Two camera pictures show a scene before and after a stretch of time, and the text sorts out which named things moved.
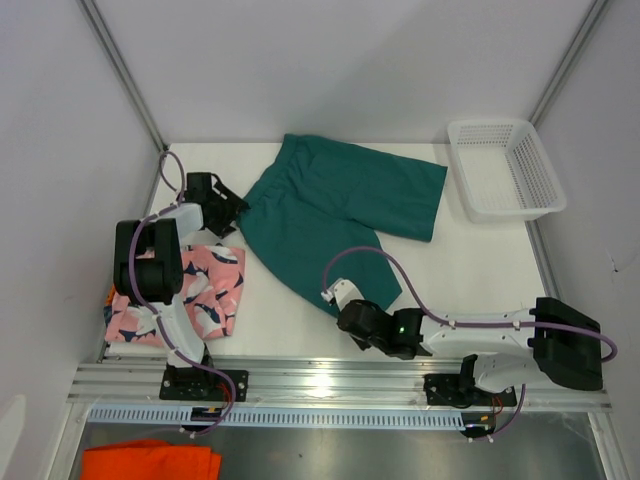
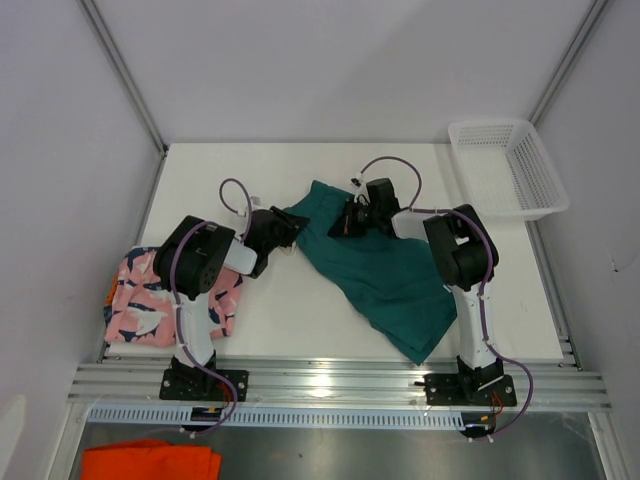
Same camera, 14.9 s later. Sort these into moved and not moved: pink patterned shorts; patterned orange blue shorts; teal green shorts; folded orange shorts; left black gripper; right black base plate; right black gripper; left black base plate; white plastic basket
Moved: left black gripper; teal green shorts; right black gripper
Not moved: pink patterned shorts; right black base plate; left black base plate; patterned orange blue shorts; folded orange shorts; white plastic basket
